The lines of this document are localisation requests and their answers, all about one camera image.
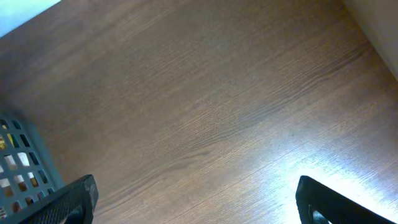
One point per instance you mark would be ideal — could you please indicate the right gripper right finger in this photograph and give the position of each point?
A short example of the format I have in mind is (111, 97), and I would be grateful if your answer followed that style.
(318, 203)

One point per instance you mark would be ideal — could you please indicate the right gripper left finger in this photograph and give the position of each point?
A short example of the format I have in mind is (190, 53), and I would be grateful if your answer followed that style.
(73, 203)

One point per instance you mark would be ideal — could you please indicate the grey plastic lattice basket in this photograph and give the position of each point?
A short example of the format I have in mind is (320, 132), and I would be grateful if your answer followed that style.
(28, 173)

